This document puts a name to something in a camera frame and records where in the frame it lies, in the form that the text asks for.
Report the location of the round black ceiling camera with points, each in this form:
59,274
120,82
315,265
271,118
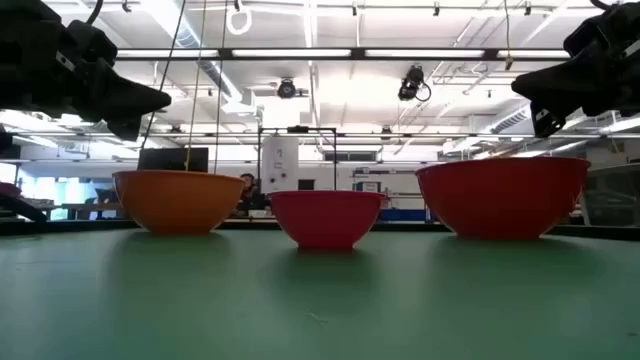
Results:
286,89

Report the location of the black monitor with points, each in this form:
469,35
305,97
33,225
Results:
172,160

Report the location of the blue bin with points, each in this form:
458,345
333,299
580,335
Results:
404,215

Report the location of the black metal frame stand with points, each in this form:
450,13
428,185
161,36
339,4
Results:
297,130

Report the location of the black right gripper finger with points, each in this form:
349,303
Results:
545,124
560,87

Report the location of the white cabinet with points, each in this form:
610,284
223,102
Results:
280,165

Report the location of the overhead light bar beam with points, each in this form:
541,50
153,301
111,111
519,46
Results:
357,53

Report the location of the small pink-red bowl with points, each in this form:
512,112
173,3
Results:
325,220

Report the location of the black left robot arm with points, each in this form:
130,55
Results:
6,75

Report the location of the stacked orange yellow bowls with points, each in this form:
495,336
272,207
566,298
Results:
502,200

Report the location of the orange bowl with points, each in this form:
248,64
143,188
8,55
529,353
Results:
177,202

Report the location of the green table mat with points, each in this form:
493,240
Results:
320,300

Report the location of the person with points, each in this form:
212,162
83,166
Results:
248,192

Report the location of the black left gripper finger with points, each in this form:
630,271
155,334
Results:
126,130
125,100

